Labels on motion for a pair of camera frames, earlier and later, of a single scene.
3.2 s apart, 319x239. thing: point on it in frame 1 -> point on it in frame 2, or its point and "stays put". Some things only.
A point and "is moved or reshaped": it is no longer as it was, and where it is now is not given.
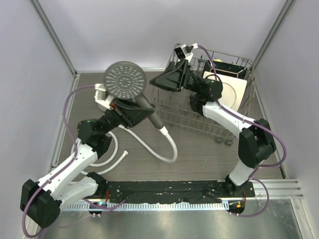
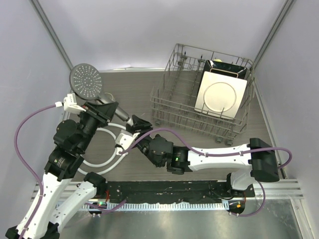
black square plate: [226, 68] stays put
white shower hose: [131, 139] is moved or reshaped
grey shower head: [126, 80] -> [86, 82]
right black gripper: [173, 80] -> [143, 125]
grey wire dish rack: [212, 78] stays put
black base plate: [173, 191] stays put
